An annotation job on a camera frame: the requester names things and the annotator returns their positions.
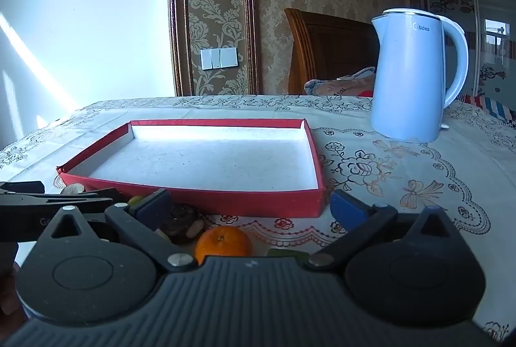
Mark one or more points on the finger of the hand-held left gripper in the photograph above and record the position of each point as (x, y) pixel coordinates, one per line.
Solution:
(22, 187)
(48, 201)

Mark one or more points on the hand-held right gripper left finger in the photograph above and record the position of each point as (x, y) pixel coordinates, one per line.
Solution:
(155, 208)

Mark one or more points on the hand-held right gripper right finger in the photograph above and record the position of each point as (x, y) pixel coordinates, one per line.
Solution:
(346, 210)

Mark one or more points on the small green lime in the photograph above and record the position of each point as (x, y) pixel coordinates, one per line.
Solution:
(135, 201)

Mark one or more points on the sugarcane piece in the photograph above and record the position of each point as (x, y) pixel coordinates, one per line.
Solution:
(72, 189)

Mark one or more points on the dark brown water chestnut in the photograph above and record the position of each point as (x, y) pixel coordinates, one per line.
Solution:
(181, 222)

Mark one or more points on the red shallow cardboard box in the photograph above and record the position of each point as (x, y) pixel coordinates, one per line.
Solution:
(201, 161)

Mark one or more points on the green cucumber block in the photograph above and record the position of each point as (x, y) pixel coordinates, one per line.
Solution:
(286, 253)

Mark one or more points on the orange tangerine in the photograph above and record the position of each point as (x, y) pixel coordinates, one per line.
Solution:
(223, 244)

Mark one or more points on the red cloth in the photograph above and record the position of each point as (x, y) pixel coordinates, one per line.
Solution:
(366, 93)

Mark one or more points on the pink plush blanket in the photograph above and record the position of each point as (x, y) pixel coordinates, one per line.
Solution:
(338, 85)

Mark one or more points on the light blue electric kettle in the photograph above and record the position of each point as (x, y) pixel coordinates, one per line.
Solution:
(411, 81)

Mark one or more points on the striped cloth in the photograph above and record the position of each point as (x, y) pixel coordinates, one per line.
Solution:
(498, 109)

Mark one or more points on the white wall switch panel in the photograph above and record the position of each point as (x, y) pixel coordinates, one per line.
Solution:
(219, 58)

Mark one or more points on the wooden wall trim frame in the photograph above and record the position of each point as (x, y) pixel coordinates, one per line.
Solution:
(213, 8)

